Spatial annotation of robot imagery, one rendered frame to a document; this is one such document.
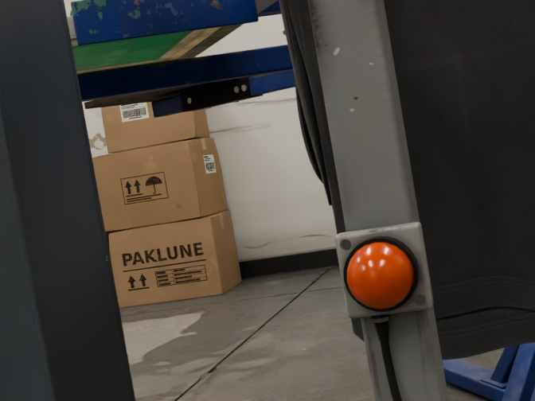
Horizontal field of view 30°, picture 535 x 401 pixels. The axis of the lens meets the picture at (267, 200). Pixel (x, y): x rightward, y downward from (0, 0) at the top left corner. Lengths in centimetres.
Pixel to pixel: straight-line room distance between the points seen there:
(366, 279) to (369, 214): 5
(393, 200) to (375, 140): 4
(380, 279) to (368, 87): 11
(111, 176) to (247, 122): 84
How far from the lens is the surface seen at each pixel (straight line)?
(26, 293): 107
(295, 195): 565
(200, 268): 535
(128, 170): 544
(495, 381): 261
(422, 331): 59
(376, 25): 58
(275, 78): 263
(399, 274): 55
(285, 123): 565
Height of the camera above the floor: 73
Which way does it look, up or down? 3 degrees down
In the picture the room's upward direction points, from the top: 10 degrees counter-clockwise
